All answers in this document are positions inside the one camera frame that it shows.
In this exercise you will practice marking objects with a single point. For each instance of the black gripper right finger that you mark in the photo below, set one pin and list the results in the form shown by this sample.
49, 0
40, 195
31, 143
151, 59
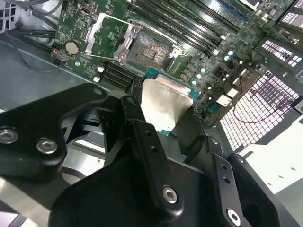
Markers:
230, 198

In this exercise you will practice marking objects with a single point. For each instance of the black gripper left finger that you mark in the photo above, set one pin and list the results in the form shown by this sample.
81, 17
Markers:
28, 160

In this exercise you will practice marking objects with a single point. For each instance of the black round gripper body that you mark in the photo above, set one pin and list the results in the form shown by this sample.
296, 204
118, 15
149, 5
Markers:
113, 201

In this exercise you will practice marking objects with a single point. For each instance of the silver CPU with green edge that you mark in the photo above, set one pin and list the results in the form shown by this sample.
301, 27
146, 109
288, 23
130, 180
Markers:
165, 104

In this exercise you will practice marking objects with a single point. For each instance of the metal socket cover frame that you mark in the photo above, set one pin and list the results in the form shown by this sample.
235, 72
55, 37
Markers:
93, 35

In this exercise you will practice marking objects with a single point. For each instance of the thin metal locking lever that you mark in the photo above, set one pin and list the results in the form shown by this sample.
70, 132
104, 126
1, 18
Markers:
156, 32

